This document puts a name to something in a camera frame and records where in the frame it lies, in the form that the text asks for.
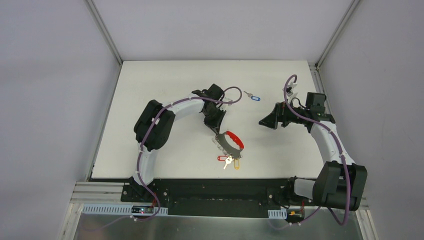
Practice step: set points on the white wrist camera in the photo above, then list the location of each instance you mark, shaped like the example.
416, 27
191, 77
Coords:
291, 91
224, 103

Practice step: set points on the yellow tag key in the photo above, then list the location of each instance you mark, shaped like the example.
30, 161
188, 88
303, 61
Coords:
236, 164

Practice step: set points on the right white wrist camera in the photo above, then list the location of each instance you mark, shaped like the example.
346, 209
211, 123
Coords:
291, 91

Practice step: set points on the blue tag key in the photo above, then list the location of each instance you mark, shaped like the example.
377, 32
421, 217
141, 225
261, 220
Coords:
252, 97

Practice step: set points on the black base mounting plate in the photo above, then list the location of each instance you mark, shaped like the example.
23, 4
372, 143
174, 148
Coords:
219, 197

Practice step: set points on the grey red keyring holder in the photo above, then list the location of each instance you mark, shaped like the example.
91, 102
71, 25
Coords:
230, 144

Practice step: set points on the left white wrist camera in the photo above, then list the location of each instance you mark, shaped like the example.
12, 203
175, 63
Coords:
224, 103

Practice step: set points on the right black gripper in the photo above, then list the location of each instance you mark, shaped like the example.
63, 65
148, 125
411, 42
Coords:
277, 115

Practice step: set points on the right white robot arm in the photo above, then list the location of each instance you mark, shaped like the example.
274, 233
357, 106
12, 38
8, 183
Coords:
341, 182

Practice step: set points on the red tag key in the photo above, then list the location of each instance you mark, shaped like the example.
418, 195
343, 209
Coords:
226, 159

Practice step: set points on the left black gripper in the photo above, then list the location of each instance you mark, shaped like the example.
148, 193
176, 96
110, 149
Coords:
215, 120

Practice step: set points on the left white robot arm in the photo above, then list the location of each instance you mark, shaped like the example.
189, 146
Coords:
153, 127

